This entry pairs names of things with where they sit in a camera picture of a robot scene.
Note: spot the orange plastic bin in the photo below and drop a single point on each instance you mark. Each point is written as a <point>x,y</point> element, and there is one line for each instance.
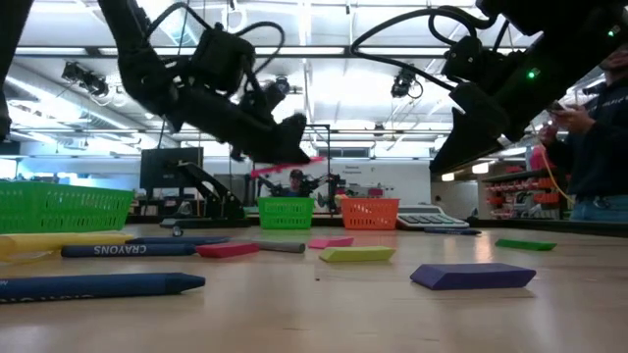
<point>370,214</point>

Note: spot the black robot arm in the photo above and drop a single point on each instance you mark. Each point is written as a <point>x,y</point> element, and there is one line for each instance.
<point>270,186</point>
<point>329,191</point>

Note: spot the yellow eraser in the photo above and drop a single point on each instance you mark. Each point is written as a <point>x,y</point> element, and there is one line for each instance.
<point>355,254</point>

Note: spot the blue eraser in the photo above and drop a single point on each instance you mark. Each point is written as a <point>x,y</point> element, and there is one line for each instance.
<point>471,276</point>

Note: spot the yellow pen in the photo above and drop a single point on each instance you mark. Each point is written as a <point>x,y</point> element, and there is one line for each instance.
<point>49,242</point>

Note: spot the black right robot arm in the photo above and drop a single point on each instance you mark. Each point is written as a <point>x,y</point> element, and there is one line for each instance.
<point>564,59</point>

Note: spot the pink eraser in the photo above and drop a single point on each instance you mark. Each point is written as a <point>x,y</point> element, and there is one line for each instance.
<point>331,242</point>

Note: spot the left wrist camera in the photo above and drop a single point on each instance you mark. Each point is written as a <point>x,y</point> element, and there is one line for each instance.
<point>255,103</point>

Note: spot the red storage box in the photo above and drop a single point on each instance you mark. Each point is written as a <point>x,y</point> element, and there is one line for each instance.
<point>537,159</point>

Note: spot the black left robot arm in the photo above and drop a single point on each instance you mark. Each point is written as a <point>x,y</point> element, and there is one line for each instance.
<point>137,64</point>

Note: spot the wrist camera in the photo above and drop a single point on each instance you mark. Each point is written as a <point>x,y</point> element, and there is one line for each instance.
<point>466,59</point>
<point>255,103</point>

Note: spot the green eraser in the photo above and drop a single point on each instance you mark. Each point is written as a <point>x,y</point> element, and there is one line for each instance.
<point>525,244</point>

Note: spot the silver desk calculator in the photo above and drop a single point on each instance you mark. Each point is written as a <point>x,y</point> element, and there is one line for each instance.
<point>427,219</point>

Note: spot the red eraser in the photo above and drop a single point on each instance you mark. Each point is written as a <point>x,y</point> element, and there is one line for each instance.
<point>225,250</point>

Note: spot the black shelf with red bins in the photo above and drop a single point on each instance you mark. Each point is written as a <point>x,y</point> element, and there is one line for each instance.
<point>515,191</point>

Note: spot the black monitor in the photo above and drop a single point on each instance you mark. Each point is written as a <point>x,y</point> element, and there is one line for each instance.
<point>162,166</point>

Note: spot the blue crayon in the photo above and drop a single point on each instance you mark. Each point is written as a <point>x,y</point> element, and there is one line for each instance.
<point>127,250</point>
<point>186,240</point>
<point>451,231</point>
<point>98,287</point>

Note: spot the green plastic bin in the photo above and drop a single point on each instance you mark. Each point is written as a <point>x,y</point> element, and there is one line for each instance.
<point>64,208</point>
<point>285,213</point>

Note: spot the orange pen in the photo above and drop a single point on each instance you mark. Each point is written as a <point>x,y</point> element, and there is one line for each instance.
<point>275,169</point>

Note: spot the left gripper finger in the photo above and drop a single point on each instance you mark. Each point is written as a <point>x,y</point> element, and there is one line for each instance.
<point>293,139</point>

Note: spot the grey crayon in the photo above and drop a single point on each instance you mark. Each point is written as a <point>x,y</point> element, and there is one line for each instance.
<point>282,246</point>

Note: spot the person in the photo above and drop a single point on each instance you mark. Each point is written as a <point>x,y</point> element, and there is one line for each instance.
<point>296,184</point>
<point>603,147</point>

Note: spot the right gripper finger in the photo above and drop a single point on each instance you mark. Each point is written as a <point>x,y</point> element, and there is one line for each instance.
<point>461,147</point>

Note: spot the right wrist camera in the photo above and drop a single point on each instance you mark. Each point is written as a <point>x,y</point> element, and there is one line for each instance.
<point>466,59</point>

